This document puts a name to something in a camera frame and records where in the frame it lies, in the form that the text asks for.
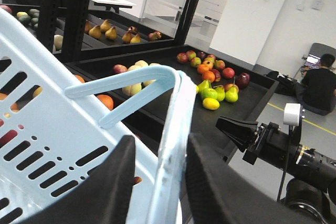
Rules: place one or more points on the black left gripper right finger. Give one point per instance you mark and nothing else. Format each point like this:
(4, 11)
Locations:
(218, 194)

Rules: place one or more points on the yellow lemon lower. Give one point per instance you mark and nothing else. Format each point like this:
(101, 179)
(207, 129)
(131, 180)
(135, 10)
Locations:
(210, 104)

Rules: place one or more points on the red apple by pears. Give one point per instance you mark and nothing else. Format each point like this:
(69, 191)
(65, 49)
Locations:
(118, 68)

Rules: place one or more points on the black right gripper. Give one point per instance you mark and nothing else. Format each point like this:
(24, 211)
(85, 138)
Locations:
(269, 143)

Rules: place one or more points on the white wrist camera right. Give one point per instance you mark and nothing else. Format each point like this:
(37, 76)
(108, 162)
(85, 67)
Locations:
(293, 113)

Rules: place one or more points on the green pear right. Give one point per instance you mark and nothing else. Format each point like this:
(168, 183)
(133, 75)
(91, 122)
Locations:
(231, 95)

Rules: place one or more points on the green pear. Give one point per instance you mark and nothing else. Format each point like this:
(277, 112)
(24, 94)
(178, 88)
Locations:
(205, 84)
(231, 95)

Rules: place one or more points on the green apple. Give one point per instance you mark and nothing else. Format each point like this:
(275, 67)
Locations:
(209, 93)

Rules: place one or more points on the light blue plastic basket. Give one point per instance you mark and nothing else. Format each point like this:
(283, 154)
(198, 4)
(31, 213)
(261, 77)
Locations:
(55, 132)

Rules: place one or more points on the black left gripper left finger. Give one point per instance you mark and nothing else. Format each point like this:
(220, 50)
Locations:
(103, 198)

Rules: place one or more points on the small orange right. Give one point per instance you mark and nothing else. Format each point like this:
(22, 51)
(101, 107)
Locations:
(106, 100)

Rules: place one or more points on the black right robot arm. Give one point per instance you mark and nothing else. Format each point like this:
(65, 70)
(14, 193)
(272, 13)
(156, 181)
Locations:
(314, 169)

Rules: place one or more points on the green pear upper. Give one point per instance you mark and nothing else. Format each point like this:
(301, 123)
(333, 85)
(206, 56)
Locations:
(205, 84)

